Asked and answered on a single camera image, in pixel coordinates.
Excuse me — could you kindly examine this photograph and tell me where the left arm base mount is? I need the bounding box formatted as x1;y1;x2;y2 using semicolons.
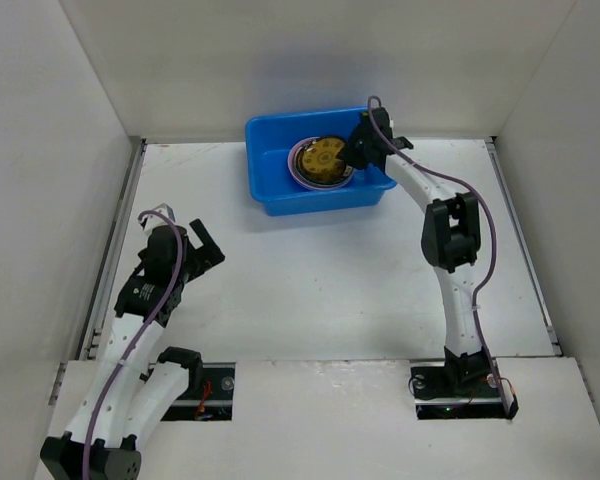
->
162;363;236;422

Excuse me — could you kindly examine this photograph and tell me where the yellow patterned plate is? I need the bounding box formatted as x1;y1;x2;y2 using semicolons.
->
296;136;353;181
294;174;353;189

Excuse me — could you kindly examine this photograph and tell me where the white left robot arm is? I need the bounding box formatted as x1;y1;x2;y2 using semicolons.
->
40;210;225;479

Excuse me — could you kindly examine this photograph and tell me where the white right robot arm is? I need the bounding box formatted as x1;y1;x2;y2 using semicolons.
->
338;106;497;397

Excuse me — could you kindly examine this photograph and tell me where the pink plate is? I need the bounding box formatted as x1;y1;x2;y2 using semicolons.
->
287;137;340;191

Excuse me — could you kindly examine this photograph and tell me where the green rim plate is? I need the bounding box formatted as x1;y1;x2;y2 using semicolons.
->
287;136;354;190

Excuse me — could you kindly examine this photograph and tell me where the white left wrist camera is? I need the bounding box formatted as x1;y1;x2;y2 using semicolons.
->
141;203;176;231

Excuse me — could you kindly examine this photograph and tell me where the blue plastic bin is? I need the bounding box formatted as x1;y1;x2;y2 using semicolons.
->
245;106;396;216

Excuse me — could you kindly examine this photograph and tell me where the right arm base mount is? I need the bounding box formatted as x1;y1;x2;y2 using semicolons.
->
408;362;519;420

